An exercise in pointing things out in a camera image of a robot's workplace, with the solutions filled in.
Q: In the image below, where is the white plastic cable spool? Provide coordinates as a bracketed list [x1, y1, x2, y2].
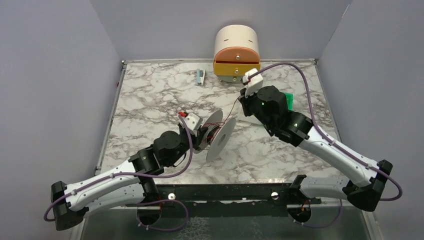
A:
[200, 109, 236, 161]

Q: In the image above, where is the red cable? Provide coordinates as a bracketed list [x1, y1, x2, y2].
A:
[202, 97, 241, 140]

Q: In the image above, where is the green plastic bin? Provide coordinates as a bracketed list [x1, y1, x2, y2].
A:
[284, 92, 294, 111]

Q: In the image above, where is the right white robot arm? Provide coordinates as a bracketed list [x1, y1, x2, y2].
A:
[238, 86, 393, 212]

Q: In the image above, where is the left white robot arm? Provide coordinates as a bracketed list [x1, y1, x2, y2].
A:
[43, 125, 210, 231]

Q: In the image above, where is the cream mini drawer cabinet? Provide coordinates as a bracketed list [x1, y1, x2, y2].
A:
[212, 24, 261, 83]

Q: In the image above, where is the small teal white clip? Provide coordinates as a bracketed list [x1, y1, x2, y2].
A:
[195, 68, 206, 86]

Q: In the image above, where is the aluminium table frame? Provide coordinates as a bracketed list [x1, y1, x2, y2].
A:
[69, 59, 375, 240]

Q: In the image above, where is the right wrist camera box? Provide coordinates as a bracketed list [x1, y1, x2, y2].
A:
[242, 68, 264, 98]

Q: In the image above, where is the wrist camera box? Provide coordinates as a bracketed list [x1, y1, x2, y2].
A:
[178, 111, 203, 132]
[242, 68, 264, 98]

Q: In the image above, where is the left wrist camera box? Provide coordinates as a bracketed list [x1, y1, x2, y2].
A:
[178, 111, 203, 132]

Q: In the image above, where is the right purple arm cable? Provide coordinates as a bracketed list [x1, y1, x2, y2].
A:
[248, 62, 404, 202]

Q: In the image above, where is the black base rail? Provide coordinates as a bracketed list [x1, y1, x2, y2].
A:
[137, 183, 322, 218]

